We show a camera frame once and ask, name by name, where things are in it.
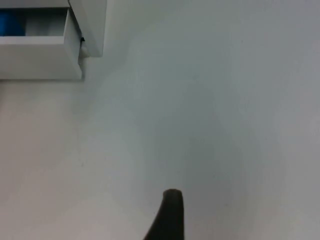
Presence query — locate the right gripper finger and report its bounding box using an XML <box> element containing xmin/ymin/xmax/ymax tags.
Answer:
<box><xmin>142</xmin><ymin>188</ymin><xmax>186</xmax><ymax>240</ymax></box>

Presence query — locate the grey drawer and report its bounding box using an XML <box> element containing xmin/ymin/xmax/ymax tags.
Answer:
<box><xmin>0</xmin><ymin>7</ymin><xmax>84</xmax><ymax>80</ymax></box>

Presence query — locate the blue block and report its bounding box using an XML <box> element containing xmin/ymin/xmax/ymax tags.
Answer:
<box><xmin>0</xmin><ymin>8</ymin><xmax>27</xmax><ymax>37</ymax></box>

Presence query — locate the small grey chest of drawers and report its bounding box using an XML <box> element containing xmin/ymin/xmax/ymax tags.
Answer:
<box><xmin>67</xmin><ymin>0</ymin><xmax>108</xmax><ymax>58</ymax></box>

